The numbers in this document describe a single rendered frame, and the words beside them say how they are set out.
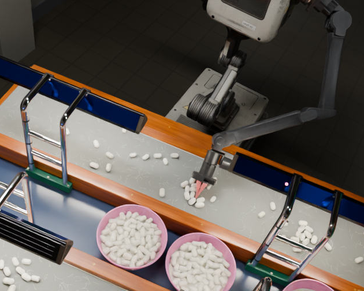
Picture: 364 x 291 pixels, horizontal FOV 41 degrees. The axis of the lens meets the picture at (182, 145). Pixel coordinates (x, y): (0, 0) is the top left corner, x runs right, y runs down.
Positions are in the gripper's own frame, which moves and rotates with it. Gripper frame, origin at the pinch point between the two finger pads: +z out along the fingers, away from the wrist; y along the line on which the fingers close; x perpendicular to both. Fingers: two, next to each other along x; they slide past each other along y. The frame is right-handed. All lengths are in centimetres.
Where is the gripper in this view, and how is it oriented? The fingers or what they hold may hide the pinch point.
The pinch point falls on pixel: (196, 196)
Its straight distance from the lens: 200.0
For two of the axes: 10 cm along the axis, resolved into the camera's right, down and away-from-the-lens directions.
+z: -3.7, 9.3, 0.4
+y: 9.2, 3.7, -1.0
